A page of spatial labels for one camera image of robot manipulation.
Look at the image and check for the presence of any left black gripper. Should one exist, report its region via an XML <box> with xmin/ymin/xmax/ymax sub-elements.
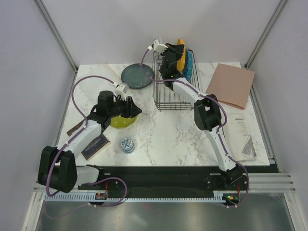
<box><xmin>108</xmin><ymin>95</ymin><xmax>142</xmax><ymax>118</ymax></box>

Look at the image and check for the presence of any orange polka dot plate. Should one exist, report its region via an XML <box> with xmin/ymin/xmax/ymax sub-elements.
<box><xmin>177</xmin><ymin>38</ymin><xmax>186</xmax><ymax>73</ymax></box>

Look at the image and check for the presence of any green polka dot plate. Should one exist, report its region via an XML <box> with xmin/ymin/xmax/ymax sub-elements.
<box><xmin>110</xmin><ymin>116</ymin><xmax>137</xmax><ymax>128</ymax></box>

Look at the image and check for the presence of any blue polka dot plate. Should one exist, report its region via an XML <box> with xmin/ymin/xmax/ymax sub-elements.
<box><xmin>182</xmin><ymin>50</ymin><xmax>193</xmax><ymax>82</ymax></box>

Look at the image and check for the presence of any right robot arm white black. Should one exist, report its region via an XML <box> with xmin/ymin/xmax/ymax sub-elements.
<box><xmin>155</xmin><ymin>43</ymin><xmax>239</xmax><ymax>190</ymax></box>

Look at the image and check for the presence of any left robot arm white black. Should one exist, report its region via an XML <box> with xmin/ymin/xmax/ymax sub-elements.
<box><xmin>38</xmin><ymin>91</ymin><xmax>142</xmax><ymax>193</ymax></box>

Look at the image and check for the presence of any dark grey round plate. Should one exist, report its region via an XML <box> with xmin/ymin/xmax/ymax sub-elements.
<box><xmin>121</xmin><ymin>64</ymin><xmax>154</xmax><ymax>89</ymax></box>

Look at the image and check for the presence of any blue white ceramic cup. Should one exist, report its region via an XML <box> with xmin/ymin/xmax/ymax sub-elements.
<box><xmin>120</xmin><ymin>137</ymin><xmax>135</xmax><ymax>154</ymax></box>

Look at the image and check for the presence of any dark hardcover book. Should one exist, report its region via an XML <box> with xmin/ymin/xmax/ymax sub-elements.
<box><xmin>81</xmin><ymin>134</ymin><xmax>110</xmax><ymax>161</ymax></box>

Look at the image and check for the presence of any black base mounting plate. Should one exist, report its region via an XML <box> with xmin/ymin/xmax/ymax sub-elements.
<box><xmin>78</xmin><ymin>166</ymin><xmax>248</xmax><ymax>198</ymax></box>

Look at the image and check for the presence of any white paper sheet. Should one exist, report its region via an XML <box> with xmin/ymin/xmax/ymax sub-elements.
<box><xmin>223</xmin><ymin>106</ymin><xmax>270</xmax><ymax>166</ymax></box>

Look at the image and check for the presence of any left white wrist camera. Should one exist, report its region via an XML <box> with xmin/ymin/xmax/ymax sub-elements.
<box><xmin>115</xmin><ymin>83</ymin><xmax>129</xmax><ymax>101</ymax></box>

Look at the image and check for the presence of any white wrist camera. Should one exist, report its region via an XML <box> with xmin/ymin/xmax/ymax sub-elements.
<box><xmin>115</xmin><ymin>83</ymin><xmax>129</xmax><ymax>101</ymax></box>
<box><xmin>148</xmin><ymin>37</ymin><xmax>168</xmax><ymax>54</ymax></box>

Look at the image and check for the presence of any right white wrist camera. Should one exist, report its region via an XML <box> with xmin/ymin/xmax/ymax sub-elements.
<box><xmin>148</xmin><ymin>37</ymin><xmax>168</xmax><ymax>54</ymax></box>

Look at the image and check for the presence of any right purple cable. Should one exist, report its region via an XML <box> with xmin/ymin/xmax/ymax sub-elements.
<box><xmin>141</xmin><ymin>45</ymin><xmax>251</xmax><ymax>209</ymax></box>

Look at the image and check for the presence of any black wire dish rack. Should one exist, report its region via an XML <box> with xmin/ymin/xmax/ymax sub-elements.
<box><xmin>153</xmin><ymin>50</ymin><xmax>200</xmax><ymax>111</ymax></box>

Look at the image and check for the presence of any white slotted cable duct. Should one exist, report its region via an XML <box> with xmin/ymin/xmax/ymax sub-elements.
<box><xmin>44</xmin><ymin>192</ymin><xmax>239</xmax><ymax>203</ymax></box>

